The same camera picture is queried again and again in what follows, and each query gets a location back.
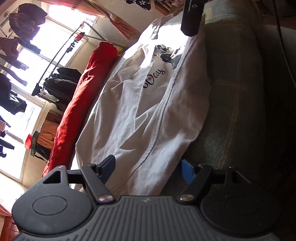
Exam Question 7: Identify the red plastic basin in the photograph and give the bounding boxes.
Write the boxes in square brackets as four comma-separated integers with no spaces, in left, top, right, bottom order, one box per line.
[25,134,34,150]

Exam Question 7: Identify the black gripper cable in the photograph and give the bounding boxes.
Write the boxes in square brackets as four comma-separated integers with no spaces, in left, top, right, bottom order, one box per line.
[271,0,296,93]

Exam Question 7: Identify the red quilt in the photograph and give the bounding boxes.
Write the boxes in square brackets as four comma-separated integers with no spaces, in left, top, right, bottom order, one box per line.
[42,41,119,177]

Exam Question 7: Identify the white printed t-shirt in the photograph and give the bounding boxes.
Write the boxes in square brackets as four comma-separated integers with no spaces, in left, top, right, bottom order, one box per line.
[76,16,211,197]

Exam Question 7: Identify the dark hanging clothes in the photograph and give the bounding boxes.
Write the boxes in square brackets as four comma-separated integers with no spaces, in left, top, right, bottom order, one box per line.
[0,2,48,158]

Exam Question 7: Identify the orange window curtain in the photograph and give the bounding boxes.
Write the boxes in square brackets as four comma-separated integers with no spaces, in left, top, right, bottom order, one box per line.
[43,0,140,41]

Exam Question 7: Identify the green plaid bed blanket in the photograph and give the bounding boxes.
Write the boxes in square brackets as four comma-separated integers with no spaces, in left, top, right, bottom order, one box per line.
[159,0,296,197]

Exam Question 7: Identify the black star pattern garment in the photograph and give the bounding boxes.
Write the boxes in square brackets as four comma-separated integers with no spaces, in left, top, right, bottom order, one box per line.
[124,0,152,11]

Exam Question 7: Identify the black clothes pile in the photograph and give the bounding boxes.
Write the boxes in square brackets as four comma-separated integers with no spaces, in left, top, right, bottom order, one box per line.
[43,67,81,112]

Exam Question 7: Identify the metal clothes drying rack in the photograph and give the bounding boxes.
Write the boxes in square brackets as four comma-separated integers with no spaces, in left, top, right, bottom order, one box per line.
[31,21,106,96]

